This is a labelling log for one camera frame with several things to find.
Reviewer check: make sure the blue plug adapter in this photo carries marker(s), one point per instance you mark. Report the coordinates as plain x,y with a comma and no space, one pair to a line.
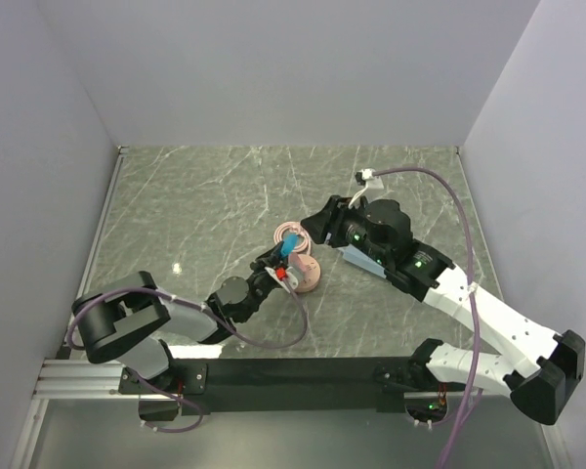
288,245

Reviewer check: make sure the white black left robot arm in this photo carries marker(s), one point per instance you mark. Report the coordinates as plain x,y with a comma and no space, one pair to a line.
146,322

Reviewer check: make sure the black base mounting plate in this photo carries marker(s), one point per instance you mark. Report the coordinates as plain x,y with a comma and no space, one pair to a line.
238,385

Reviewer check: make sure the pink cube socket adapter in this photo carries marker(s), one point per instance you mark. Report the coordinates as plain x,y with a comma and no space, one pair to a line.
300,261

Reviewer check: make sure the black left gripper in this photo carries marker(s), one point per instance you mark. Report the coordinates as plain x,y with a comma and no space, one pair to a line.
272,258

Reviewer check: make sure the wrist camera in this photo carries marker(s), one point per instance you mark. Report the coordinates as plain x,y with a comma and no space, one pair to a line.
371,187
288,278

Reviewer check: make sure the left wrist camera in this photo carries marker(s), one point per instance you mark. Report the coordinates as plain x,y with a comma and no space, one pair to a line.
288,278

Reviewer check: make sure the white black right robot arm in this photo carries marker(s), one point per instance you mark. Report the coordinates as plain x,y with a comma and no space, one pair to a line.
534,366

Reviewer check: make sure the pink round power strip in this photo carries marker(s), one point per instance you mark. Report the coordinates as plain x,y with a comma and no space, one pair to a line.
314,271

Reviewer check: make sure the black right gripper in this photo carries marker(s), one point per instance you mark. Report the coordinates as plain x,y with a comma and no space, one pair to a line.
342,208

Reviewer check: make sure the light blue power strip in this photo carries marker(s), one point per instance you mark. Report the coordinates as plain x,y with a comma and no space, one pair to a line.
353,256

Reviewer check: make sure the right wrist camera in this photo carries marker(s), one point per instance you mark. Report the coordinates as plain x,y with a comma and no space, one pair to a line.
371,187

